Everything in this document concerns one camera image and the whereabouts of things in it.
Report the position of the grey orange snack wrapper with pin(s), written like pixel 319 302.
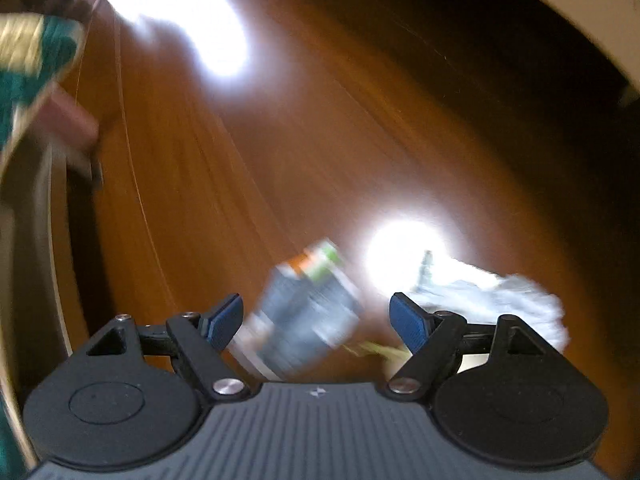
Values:
pixel 308 308

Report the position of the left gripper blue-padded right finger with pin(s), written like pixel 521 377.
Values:
pixel 438 341

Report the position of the white paper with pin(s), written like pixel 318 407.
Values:
pixel 480 296

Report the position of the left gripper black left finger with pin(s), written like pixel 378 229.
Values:
pixel 178 359

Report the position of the wilted cabbage leaf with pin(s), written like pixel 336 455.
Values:
pixel 369 348

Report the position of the green patterned cloth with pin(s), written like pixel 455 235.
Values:
pixel 37 51

